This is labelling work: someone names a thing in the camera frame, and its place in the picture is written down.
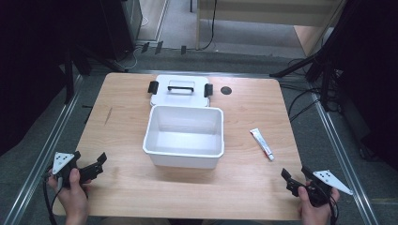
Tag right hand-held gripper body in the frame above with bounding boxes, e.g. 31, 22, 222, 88
299, 169, 354, 208

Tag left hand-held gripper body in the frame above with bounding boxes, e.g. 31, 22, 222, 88
46, 150, 104, 189

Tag white ointment tube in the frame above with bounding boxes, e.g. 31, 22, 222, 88
249, 127, 275, 162

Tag white plastic storage box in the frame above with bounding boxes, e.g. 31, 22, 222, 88
142, 104, 225, 170

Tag person's right hand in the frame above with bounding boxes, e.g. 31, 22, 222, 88
297, 185, 341, 225

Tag person's left hand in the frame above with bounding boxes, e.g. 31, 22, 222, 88
47, 168, 92, 225

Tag black tripod stand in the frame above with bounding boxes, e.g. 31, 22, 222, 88
268, 18, 345, 113
61, 40, 130, 105

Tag dark curtain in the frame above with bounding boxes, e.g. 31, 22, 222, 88
0, 0, 109, 158
325, 0, 398, 172

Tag dark cabinet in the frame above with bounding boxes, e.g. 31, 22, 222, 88
99, 0, 144, 62

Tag light wooden furniture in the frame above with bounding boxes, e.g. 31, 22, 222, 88
195, 0, 346, 58

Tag aluminium floor rail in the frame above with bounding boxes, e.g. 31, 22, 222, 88
2, 74, 84, 225
308, 82, 381, 225

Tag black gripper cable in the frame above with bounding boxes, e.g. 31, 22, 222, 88
41, 174, 65, 225
327, 190, 342, 225

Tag black floor cables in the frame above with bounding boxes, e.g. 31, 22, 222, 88
286, 57, 342, 124

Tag white lid with black handle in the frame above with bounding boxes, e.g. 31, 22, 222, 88
147, 74, 214, 108

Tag white floor cable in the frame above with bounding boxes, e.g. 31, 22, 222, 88
123, 15, 150, 70

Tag black hanging cable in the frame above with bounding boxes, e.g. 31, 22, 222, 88
199, 0, 219, 52

